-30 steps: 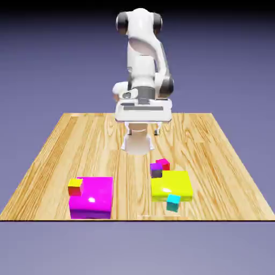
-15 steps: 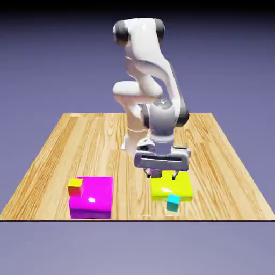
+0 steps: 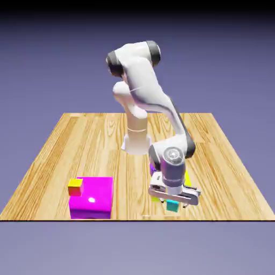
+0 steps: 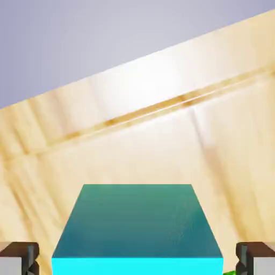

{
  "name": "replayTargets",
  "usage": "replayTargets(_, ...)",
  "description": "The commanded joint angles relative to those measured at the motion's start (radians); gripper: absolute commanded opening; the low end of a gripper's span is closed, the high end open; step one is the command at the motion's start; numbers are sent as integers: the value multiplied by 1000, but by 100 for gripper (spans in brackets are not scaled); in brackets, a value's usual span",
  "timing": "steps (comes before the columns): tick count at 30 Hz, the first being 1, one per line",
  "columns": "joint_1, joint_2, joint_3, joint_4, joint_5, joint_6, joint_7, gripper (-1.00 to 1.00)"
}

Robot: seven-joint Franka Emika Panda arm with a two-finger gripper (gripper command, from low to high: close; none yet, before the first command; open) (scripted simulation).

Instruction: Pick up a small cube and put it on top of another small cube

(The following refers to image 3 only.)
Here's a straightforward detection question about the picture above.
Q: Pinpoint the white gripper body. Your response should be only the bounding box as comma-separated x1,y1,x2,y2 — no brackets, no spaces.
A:
148,183,202,206

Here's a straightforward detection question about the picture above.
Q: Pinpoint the small cyan cube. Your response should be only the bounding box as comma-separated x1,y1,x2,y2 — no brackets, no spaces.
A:
165,199,180,213

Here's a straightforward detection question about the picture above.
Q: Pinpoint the small yellow cube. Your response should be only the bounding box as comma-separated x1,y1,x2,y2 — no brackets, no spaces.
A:
68,178,84,197

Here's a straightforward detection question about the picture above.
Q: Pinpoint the large yellow box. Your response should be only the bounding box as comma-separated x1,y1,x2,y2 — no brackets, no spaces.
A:
150,170,192,203

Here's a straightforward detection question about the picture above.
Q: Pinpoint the large magenta box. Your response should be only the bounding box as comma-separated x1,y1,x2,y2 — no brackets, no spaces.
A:
68,176,114,220

